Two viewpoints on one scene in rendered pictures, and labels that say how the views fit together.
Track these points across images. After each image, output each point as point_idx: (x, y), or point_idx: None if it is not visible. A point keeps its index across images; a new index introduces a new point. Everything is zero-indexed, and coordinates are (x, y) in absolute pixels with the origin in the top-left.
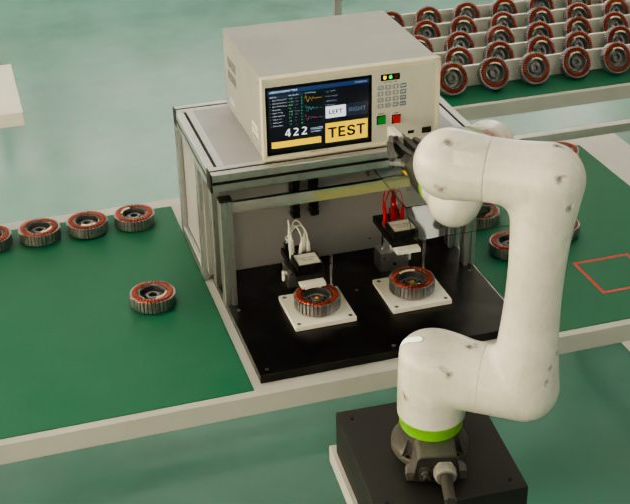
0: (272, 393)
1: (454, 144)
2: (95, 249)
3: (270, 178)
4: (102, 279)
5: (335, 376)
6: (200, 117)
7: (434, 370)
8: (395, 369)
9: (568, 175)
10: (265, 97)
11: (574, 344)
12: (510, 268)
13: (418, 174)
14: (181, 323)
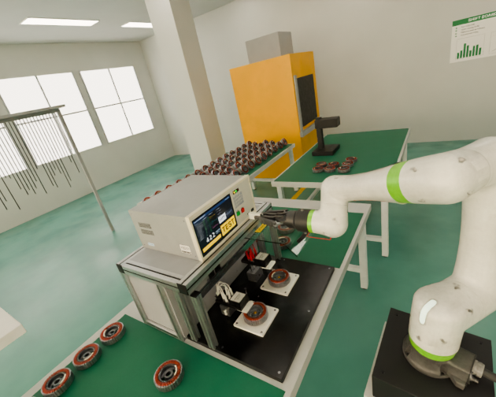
0: (294, 384)
1: (465, 158)
2: (103, 368)
3: (211, 268)
4: (124, 385)
5: (306, 346)
6: (138, 260)
7: (466, 314)
8: (321, 321)
9: None
10: (193, 226)
11: (348, 263)
12: (485, 226)
13: (451, 191)
14: (199, 379)
